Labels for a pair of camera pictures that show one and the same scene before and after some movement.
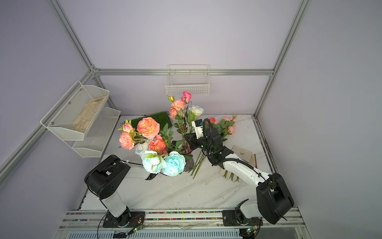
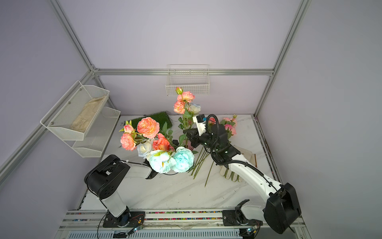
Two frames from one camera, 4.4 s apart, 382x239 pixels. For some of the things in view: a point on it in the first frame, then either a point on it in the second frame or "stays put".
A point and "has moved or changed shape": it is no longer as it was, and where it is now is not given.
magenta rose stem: [186, 97] → [231, 130]
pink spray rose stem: [177, 111] has moved or changed shape
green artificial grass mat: [162, 118] stays put
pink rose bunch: [227, 126] stays put
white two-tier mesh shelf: [80, 120] stays put
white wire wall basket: [194, 78] stays put
